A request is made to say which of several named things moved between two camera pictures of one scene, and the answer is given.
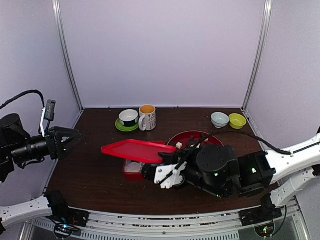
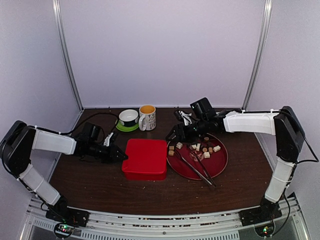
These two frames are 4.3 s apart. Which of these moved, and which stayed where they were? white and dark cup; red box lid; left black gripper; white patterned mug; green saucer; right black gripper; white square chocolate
Moved: left black gripper; red box lid; right black gripper
Stayed: white and dark cup; white square chocolate; white patterned mug; green saucer
